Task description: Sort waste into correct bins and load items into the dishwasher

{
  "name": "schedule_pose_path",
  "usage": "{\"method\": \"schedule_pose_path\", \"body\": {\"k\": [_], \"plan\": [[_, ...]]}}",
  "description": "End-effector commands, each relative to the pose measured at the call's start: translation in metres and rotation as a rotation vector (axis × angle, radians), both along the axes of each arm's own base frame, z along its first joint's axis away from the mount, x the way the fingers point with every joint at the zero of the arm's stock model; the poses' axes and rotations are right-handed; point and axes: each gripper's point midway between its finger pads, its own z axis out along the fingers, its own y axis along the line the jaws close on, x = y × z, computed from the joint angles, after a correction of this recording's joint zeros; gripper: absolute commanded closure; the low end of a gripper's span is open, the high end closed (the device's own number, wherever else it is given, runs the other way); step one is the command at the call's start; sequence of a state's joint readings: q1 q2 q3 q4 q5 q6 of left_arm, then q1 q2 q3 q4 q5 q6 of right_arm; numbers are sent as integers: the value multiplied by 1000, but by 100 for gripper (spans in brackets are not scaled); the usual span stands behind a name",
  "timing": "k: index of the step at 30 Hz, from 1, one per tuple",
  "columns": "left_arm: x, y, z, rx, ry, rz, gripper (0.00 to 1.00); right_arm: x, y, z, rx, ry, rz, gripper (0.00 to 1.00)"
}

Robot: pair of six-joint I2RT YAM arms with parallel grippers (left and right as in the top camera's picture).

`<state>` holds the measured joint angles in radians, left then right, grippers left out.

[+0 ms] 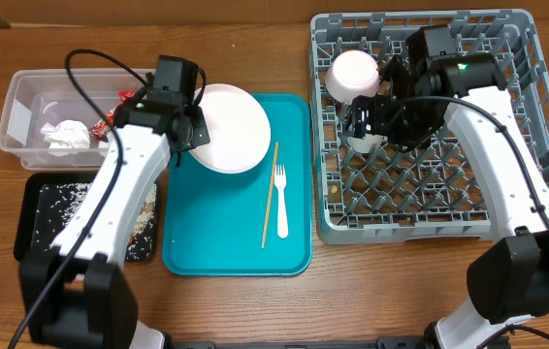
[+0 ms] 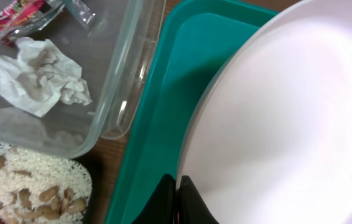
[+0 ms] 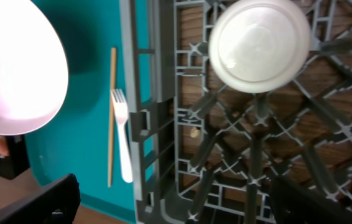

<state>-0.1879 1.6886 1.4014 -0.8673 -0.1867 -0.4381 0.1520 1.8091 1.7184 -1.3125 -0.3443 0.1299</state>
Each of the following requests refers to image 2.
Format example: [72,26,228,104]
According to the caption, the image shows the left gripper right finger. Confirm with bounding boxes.
[177,175,218,224]

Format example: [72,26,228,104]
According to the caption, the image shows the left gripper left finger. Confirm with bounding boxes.
[132,174,175,224]

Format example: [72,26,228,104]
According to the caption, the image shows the large white plate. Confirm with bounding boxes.
[177,0,352,223]

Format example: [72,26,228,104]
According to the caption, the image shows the red snack wrapper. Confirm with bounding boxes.
[0,0,96,44]

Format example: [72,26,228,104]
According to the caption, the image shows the black plastic tray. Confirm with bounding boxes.
[0,136,102,224]

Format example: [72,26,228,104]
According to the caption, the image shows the spilled rice and peanuts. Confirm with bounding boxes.
[0,136,93,224]

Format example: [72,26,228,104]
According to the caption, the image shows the clear plastic bin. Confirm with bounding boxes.
[0,0,166,158]

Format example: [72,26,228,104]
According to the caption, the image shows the teal plastic tray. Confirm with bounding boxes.
[105,1,276,224]

